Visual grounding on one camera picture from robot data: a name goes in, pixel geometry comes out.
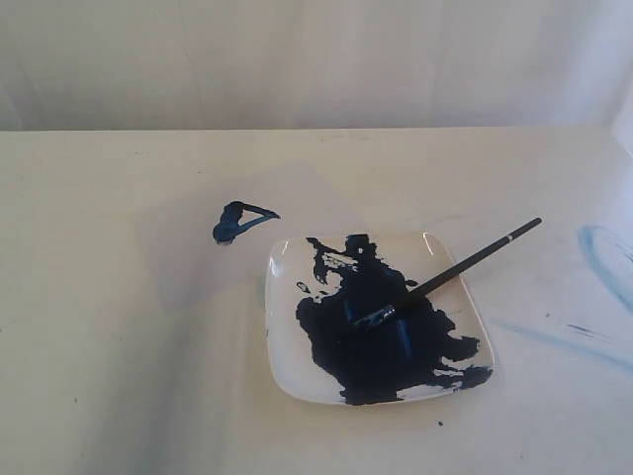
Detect black paintbrush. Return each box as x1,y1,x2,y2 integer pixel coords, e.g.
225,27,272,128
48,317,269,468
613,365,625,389
337,217,542,342

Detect white square plate blue paint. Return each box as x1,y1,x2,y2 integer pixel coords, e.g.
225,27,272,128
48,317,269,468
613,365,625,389
265,232,494,406

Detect white paper sheet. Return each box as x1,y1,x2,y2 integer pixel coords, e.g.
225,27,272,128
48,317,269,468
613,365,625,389
135,163,364,310

